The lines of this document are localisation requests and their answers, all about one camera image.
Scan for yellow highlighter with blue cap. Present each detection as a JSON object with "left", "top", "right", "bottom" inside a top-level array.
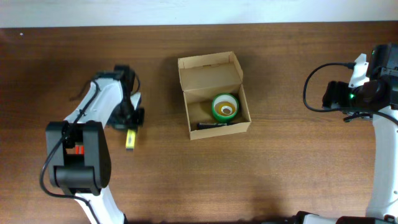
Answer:
[{"left": 125, "top": 129, "right": 136, "bottom": 151}]

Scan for orange utility knife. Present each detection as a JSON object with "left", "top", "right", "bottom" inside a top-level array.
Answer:
[{"left": 75, "top": 145, "right": 85, "bottom": 155}]

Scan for orange and black stapler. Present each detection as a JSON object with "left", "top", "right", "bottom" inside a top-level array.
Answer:
[{"left": 197, "top": 123, "right": 232, "bottom": 130}]

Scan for brown cardboard box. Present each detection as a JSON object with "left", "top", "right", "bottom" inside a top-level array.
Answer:
[{"left": 178, "top": 52, "right": 251, "bottom": 140}]

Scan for small yellow tape roll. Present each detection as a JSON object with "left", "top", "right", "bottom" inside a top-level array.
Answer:
[{"left": 218, "top": 101, "right": 236, "bottom": 116}]

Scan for green tape roll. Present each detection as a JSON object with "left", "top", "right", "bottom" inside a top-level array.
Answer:
[{"left": 211, "top": 93, "right": 239, "bottom": 123}]

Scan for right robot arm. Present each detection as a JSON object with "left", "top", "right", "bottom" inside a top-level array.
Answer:
[{"left": 292, "top": 43, "right": 397, "bottom": 224}]

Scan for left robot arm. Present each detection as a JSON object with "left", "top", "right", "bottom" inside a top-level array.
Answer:
[{"left": 39, "top": 65, "right": 145, "bottom": 223}]

